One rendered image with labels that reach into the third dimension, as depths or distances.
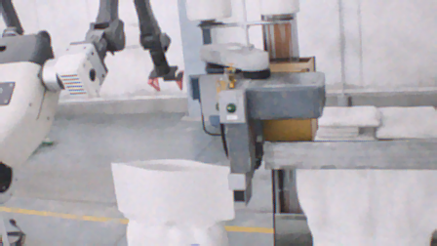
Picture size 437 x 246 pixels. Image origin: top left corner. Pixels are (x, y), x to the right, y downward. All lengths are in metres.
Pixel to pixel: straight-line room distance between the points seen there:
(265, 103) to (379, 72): 5.27
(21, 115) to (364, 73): 5.71
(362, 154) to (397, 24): 5.05
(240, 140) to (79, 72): 0.53
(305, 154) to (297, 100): 0.27
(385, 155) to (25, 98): 1.12
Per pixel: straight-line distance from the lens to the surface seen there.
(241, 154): 1.47
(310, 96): 1.40
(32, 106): 1.32
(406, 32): 6.60
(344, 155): 1.61
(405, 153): 1.61
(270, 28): 1.88
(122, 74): 7.42
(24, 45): 1.41
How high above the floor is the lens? 1.60
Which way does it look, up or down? 14 degrees down
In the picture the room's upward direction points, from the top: 7 degrees counter-clockwise
